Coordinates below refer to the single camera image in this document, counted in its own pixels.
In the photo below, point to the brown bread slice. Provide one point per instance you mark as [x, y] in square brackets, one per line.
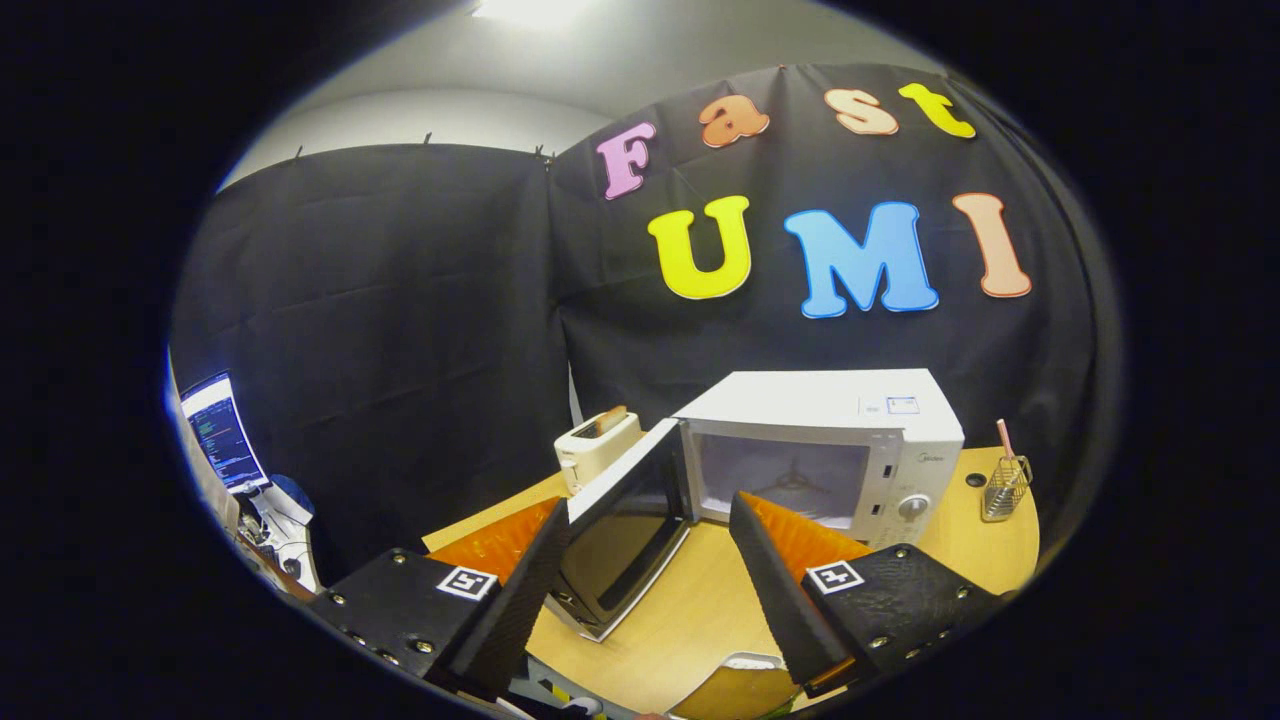
[612, 420]

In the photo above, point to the glass microwave turntable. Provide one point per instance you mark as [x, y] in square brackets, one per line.
[800, 485]

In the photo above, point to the computer monitor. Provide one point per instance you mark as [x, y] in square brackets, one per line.
[222, 435]

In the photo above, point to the white plastic tray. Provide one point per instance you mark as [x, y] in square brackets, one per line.
[745, 661]

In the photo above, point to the black backdrop cloth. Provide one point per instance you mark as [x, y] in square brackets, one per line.
[400, 300]

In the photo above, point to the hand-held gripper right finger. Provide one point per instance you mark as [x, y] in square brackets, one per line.
[780, 600]

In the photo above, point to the white toaster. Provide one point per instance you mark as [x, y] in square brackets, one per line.
[600, 457]

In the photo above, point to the white microwave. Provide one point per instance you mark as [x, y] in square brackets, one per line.
[800, 395]

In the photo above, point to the white and blue equipment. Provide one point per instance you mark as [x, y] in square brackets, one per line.
[285, 515]

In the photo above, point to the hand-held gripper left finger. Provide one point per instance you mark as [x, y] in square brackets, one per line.
[515, 610]

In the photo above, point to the red striped straw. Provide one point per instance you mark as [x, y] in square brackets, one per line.
[1004, 438]

